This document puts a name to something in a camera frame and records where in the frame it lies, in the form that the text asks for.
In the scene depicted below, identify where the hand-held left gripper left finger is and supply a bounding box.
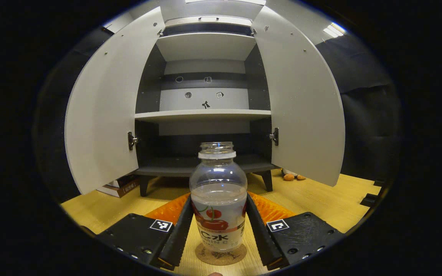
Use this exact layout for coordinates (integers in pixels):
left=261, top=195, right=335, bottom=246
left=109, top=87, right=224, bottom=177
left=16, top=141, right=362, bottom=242
left=96, top=194, right=195, bottom=271

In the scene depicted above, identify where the clear bottle red label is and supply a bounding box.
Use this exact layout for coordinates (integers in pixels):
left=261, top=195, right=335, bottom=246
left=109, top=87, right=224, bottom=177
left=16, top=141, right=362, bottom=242
left=189, top=142, right=248, bottom=252

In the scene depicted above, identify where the rectangular ceiling light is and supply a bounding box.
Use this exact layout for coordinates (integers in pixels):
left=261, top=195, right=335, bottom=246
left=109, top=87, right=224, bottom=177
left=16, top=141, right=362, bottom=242
left=185, top=0, right=266, bottom=6
left=323, top=22, right=347, bottom=38

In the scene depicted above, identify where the grey cabinet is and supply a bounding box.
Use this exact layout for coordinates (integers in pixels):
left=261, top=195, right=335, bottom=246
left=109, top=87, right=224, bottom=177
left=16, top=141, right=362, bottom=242
left=133, top=15, right=279, bottom=197

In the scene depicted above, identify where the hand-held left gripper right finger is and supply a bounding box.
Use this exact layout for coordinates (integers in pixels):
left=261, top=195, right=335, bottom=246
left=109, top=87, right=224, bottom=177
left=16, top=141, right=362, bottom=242
left=245, top=192, right=346, bottom=271

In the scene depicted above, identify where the round cork coaster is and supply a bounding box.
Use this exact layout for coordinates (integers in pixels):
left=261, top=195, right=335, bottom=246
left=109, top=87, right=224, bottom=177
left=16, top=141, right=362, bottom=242
left=195, top=242, right=247, bottom=266

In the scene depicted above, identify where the orange white plush toy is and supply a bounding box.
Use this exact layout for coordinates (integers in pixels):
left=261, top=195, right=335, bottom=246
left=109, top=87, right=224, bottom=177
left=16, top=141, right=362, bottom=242
left=282, top=169, right=307, bottom=182

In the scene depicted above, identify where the grey cabinet shelf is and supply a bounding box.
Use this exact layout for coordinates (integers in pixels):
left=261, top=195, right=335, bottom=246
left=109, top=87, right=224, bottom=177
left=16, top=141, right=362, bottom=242
left=156, top=33, right=257, bottom=62
left=135, top=109, right=272, bottom=123

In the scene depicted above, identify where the grey cabinet door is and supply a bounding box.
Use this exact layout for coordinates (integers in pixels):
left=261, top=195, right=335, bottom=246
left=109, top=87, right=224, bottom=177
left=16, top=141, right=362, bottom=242
left=64, top=6, right=166, bottom=195
left=251, top=6, right=346, bottom=187

